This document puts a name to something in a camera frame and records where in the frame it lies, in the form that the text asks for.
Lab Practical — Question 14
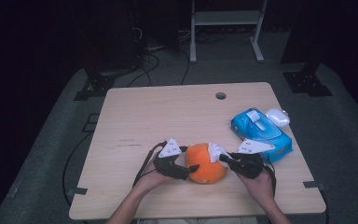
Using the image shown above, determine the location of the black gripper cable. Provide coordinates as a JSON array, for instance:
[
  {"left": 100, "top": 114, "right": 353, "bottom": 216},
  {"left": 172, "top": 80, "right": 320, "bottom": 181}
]
[
  {"left": 132, "top": 141, "right": 169, "bottom": 188},
  {"left": 262, "top": 164, "right": 277, "bottom": 198}
]

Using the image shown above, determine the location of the person's right hand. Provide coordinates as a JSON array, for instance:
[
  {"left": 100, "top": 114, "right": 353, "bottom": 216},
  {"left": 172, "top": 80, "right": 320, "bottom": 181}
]
[{"left": 236, "top": 171, "right": 276, "bottom": 202}]

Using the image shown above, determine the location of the orange round fruit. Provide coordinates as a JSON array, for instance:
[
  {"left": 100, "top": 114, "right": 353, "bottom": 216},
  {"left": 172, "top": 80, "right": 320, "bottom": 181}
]
[{"left": 185, "top": 143, "right": 229, "bottom": 185}]

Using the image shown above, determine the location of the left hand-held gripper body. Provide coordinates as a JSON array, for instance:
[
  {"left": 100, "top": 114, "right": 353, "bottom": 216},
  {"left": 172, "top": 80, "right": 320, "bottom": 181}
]
[{"left": 153, "top": 138, "right": 190, "bottom": 181}]

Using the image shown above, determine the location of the white metal stand frame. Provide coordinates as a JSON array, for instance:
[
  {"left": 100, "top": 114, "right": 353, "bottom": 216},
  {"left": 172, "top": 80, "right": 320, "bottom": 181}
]
[{"left": 189, "top": 0, "right": 269, "bottom": 63}]

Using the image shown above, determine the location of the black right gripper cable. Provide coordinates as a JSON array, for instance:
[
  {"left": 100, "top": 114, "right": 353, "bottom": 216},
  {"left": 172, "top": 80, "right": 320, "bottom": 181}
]
[{"left": 262, "top": 164, "right": 277, "bottom": 198}]

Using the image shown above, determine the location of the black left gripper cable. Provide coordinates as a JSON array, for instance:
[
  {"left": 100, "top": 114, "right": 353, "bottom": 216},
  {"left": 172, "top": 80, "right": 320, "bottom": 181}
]
[{"left": 132, "top": 141, "right": 169, "bottom": 188}]

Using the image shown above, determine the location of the person's left hand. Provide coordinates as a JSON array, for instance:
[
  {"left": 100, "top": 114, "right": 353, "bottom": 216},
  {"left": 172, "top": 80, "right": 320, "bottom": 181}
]
[{"left": 134, "top": 161, "right": 172, "bottom": 194}]

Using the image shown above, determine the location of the long black floor cable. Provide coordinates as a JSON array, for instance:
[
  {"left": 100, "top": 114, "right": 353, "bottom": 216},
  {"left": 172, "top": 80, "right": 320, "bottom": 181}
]
[{"left": 62, "top": 130, "right": 95, "bottom": 207}]

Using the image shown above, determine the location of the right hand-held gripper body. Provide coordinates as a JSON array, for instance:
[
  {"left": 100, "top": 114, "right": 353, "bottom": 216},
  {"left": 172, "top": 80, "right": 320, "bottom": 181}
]
[{"left": 229, "top": 138, "right": 276, "bottom": 180}]

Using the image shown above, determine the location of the white plastic case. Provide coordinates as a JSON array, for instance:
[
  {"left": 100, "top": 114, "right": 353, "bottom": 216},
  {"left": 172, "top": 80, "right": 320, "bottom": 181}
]
[{"left": 265, "top": 107, "right": 291, "bottom": 128}]

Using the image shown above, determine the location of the black stand base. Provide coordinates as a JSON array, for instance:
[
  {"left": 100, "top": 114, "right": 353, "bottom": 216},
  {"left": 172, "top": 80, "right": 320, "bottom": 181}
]
[
  {"left": 282, "top": 63, "right": 334, "bottom": 97},
  {"left": 73, "top": 71, "right": 117, "bottom": 102}
]

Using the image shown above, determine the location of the grey tape strip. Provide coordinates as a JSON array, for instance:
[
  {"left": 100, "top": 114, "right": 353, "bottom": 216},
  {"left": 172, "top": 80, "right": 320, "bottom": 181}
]
[
  {"left": 303, "top": 180, "right": 326, "bottom": 191},
  {"left": 66, "top": 187, "right": 89, "bottom": 197}
]

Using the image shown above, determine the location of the blue wet wipes packet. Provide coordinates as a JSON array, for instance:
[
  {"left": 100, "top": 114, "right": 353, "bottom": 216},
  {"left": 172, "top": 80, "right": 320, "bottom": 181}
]
[{"left": 230, "top": 107, "right": 294, "bottom": 164}]

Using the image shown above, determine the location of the white wet wipe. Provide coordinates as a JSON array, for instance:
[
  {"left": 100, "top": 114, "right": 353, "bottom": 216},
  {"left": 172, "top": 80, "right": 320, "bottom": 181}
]
[{"left": 208, "top": 142, "right": 231, "bottom": 163}]

